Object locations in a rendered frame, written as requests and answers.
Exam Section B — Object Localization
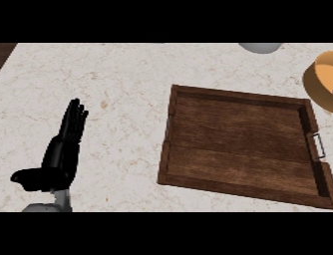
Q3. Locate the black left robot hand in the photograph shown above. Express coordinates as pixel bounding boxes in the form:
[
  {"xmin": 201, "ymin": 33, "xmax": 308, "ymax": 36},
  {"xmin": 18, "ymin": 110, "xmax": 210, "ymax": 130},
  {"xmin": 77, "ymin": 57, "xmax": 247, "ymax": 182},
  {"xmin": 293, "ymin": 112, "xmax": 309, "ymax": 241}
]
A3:
[{"xmin": 9, "ymin": 98, "xmax": 90, "ymax": 193}]

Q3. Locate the brown wooden tray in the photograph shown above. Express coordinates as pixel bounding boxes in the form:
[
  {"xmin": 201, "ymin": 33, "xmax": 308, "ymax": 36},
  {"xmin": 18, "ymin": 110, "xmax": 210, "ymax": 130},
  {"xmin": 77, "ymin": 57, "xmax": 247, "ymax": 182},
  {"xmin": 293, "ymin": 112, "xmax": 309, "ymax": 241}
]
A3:
[{"xmin": 157, "ymin": 84, "xmax": 333, "ymax": 211}]

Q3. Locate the metal tray handle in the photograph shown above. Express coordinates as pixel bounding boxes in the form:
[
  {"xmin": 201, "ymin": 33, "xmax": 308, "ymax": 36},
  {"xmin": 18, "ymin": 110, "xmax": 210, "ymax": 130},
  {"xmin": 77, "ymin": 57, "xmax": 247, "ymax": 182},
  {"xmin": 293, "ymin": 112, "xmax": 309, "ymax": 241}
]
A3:
[{"xmin": 312, "ymin": 132, "xmax": 328, "ymax": 159}]

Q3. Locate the grey rounded object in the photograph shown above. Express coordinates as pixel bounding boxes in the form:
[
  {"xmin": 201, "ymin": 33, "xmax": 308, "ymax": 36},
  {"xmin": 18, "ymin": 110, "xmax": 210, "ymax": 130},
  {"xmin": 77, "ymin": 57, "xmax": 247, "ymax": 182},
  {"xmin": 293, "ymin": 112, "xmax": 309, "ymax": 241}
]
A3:
[{"xmin": 237, "ymin": 43, "xmax": 284, "ymax": 55}]

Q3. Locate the tan pot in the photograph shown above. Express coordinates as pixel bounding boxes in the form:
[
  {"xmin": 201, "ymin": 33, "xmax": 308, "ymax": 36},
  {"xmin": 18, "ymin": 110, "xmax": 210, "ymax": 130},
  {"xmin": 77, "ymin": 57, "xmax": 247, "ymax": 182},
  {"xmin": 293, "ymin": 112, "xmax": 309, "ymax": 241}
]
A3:
[{"xmin": 300, "ymin": 50, "xmax": 333, "ymax": 117}]

